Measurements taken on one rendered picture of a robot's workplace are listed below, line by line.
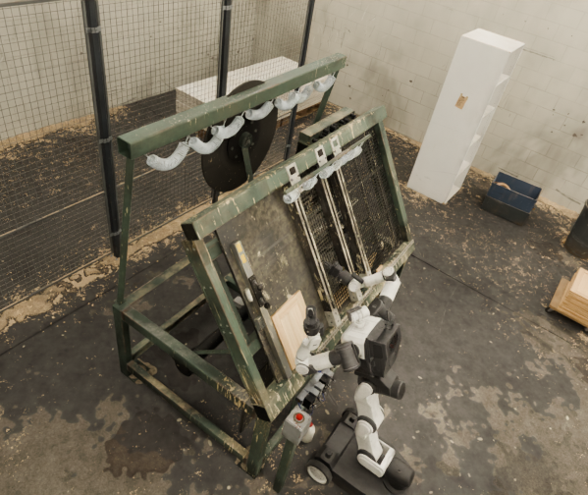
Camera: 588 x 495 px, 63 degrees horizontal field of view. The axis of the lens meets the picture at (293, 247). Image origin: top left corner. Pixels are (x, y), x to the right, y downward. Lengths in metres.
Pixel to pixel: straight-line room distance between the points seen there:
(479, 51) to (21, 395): 5.60
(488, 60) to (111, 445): 5.33
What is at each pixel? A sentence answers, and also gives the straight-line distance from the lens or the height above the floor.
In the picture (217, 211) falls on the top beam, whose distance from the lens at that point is 2.54.
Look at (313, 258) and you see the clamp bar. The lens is 3.19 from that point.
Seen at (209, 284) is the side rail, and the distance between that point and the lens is 2.60.
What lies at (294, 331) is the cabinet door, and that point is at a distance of 3.15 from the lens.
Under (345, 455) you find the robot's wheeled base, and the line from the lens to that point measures 3.79.
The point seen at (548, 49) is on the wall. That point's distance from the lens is 7.50.
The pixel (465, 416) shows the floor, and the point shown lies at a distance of 4.54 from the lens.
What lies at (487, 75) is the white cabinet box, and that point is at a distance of 6.24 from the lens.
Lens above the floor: 3.45
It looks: 40 degrees down
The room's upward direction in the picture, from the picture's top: 11 degrees clockwise
